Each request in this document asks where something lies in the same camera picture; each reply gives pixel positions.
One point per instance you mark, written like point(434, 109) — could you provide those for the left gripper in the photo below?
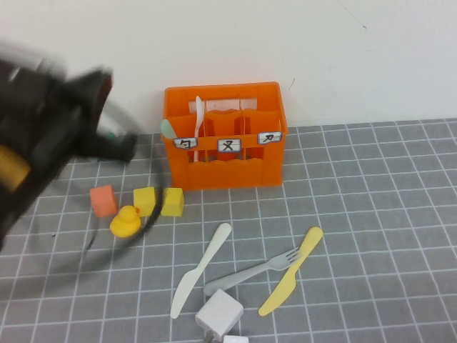
point(78, 114)

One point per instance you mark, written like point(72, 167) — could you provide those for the mint green plastic spoon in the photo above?
point(166, 128)

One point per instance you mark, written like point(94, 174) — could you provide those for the pale pink plastic spoon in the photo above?
point(199, 118)

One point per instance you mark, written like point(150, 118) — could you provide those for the cream white plastic knife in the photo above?
point(185, 286)

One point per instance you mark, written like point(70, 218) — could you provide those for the grey plastic fork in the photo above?
point(242, 275)

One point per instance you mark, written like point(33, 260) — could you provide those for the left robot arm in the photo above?
point(35, 125)

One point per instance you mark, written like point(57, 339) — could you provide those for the orange plastic cutlery holder crate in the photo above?
point(225, 175)

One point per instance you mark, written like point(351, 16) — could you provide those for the orange foam cube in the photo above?
point(103, 202)

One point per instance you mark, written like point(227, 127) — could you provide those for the yellow foam cube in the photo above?
point(173, 203)
point(144, 202)

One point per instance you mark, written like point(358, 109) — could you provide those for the paper label reading 勺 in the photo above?
point(185, 143)

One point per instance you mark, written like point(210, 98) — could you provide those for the yellow rubber duck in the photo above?
point(124, 227)

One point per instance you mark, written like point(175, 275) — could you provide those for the paper label reading 叉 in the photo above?
point(228, 145)

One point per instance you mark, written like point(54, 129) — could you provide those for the paper label reading 刀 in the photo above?
point(269, 138)

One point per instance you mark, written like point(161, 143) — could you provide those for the large white charger plug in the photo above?
point(219, 312)

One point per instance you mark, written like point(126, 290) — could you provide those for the yellow plastic knife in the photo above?
point(282, 289)

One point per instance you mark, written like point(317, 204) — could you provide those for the small white square adapter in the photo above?
point(235, 339)

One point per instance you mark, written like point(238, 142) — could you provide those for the grey grid table mat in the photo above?
point(375, 232)

